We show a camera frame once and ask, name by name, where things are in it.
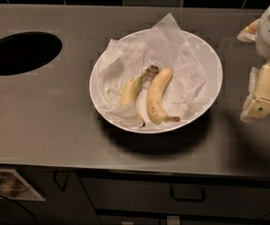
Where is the large yellow banana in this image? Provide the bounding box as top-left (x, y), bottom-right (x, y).
top-left (146, 68), bottom-right (180, 125)

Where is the small greenish yellow banana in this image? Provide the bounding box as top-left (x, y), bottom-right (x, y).
top-left (120, 66), bottom-right (159, 128)

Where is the dark drawer front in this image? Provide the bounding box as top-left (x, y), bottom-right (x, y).
top-left (82, 178), bottom-right (270, 219)

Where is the grey appliance panel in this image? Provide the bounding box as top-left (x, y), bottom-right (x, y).
top-left (0, 168), bottom-right (45, 202)

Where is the black drawer handle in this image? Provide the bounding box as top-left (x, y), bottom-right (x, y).
top-left (170, 184), bottom-right (205, 203)

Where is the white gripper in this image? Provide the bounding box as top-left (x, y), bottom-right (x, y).
top-left (237, 6), bottom-right (270, 123)

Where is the black cabinet door handle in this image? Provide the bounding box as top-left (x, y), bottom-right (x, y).
top-left (52, 170), bottom-right (69, 192)

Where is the white bowl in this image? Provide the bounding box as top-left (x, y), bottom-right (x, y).
top-left (88, 28), bottom-right (224, 135)

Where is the round black counter opening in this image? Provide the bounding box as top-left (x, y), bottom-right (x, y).
top-left (0, 32), bottom-right (62, 76)

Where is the white paper sheet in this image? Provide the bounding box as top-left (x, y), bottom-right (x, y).
top-left (97, 12), bottom-right (216, 131)

